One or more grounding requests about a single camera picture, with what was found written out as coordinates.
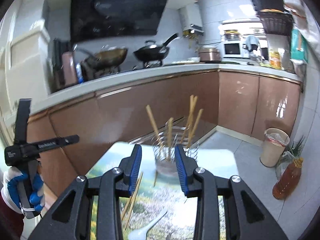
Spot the white microwave oven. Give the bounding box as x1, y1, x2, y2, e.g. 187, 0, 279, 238
223, 41, 243, 58

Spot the grey cloth under basket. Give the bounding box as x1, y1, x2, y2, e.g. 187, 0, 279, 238
155, 160, 178, 177

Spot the bronze wok with handle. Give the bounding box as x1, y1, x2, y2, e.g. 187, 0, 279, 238
73, 44, 128, 71

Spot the blue gloved left hand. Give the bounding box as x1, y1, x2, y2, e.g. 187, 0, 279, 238
1, 166, 46, 214

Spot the black wall storage rack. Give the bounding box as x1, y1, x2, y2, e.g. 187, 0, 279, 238
251, 0, 293, 36

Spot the blue label bottle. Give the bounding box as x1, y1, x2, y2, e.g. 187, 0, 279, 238
75, 63, 84, 83

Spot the black range hood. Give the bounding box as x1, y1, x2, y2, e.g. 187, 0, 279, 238
70, 0, 167, 43

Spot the yellow bottle on counter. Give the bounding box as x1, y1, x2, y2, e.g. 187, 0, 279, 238
268, 49, 281, 70

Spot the white rice dispenser box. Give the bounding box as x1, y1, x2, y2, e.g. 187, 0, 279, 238
4, 0, 53, 107

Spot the teal hanging bag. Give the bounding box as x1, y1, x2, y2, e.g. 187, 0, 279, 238
290, 28, 308, 64

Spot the white water heater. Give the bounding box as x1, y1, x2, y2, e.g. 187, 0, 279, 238
178, 3, 204, 36

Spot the gas stove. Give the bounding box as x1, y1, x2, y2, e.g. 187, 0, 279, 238
80, 61, 163, 81

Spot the wire utensil holder basket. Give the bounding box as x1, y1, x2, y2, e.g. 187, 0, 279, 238
151, 126, 200, 162

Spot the cooking oil bottle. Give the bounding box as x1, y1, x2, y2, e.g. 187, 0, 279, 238
272, 157, 304, 200

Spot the black wok with lid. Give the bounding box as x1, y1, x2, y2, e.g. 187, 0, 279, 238
133, 33, 179, 63

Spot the copper rice cooker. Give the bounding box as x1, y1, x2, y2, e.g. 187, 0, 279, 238
198, 46, 222, 62

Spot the beige trash bin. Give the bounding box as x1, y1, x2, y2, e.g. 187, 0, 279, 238
260, 128, 290, 167

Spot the copper electric kettle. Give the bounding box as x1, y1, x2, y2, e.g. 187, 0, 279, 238
52, 38, 78, 91

